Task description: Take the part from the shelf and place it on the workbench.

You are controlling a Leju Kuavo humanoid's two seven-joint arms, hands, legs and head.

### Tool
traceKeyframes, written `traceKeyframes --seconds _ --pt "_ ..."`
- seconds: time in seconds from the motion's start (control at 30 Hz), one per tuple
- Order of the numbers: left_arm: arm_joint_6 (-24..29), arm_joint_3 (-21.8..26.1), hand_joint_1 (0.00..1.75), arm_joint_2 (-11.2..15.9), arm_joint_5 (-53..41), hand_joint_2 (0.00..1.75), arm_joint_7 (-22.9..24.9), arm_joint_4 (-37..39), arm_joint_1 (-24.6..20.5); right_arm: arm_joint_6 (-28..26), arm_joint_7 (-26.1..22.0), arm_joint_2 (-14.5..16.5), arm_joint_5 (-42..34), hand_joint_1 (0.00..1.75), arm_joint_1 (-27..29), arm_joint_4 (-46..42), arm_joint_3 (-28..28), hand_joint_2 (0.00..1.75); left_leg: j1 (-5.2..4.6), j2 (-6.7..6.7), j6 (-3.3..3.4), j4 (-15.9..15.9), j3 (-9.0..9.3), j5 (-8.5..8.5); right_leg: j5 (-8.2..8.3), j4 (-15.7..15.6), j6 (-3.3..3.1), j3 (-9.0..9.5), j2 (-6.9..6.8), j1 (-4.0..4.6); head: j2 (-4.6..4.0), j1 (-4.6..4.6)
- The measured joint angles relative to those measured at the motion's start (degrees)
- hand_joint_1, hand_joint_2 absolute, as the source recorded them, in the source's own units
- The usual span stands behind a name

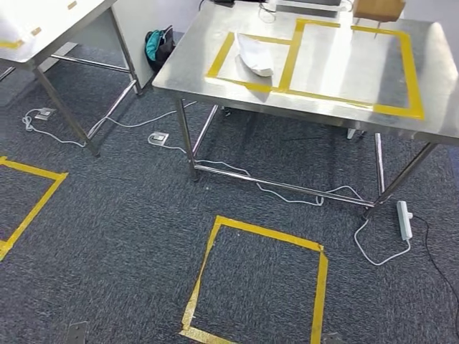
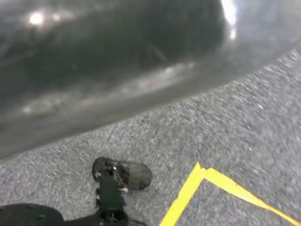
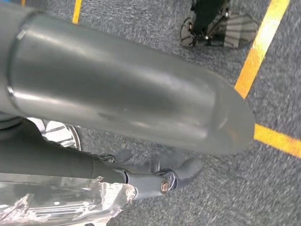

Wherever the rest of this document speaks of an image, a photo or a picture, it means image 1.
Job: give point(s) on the white partition panel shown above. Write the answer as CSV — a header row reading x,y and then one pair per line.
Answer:
x,y
136,28

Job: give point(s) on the steel table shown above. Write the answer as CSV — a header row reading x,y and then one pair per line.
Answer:
x,y
53,28

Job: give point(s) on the black flat device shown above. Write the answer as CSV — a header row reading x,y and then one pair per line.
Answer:
x,y
224,2

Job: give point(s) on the white curved car panel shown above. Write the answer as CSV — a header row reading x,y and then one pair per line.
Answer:
x,y
256,57

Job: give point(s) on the black teal backpack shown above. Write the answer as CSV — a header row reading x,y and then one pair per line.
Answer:
x,y
159,47

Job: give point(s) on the steel workbench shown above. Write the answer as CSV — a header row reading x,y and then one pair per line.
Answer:
x,y
322,61

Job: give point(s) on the brown cardboard box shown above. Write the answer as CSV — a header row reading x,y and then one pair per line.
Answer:
x,y
378,9

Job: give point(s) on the white power strip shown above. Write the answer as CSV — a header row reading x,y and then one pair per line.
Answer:
x,y
405,221

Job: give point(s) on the grey floor socket box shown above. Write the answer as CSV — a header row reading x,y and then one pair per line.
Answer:
x,y
45,114
158,138

